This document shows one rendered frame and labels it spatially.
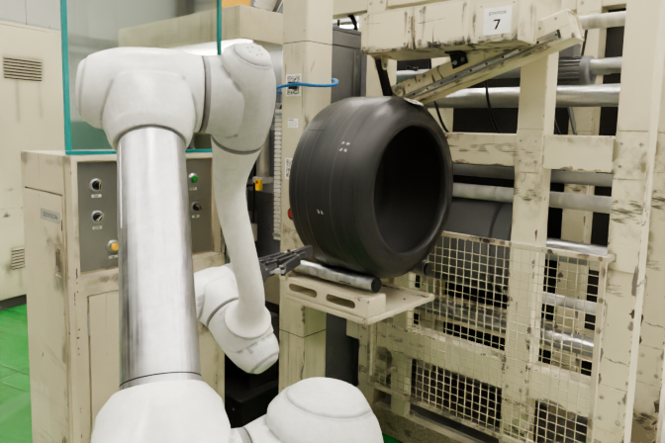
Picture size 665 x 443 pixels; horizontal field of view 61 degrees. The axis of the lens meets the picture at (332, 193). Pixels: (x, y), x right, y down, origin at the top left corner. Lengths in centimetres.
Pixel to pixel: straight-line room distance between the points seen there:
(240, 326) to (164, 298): 51
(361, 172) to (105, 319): 93
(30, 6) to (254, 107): 1108
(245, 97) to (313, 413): 51
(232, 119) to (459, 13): 111
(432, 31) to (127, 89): 126
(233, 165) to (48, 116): 384
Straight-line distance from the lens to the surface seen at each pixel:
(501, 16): 185
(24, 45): 477
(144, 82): 92
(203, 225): 211
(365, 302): 170
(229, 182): 110
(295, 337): 210
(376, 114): 165
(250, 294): 120
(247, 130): 100
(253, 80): 95
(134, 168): 86
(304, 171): 166
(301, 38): 198
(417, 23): 201
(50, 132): 485
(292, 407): 72
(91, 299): 189
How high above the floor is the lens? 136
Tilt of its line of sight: 7 degrees down
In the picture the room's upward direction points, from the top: 1 degrees clockwise
